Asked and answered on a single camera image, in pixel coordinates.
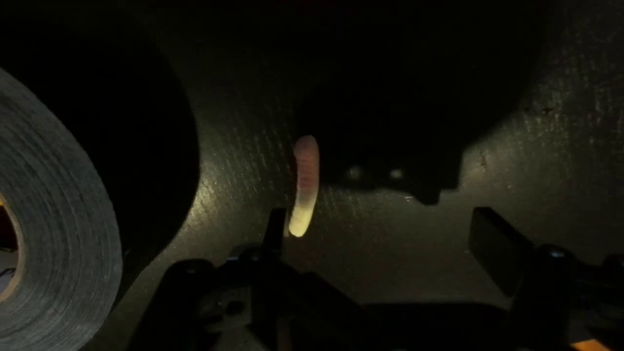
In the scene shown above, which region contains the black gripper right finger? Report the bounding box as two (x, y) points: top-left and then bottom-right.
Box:
(468, 204), (591, 351)

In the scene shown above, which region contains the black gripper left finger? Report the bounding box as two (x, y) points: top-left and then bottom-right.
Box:
(250, 206), (343, 351)

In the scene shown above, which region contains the pink yellow gummy worm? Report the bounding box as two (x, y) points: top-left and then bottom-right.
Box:
(287, 132), (322, 239)

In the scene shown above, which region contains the grey plate with utensil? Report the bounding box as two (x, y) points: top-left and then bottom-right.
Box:
(0, 65), (127, 351)

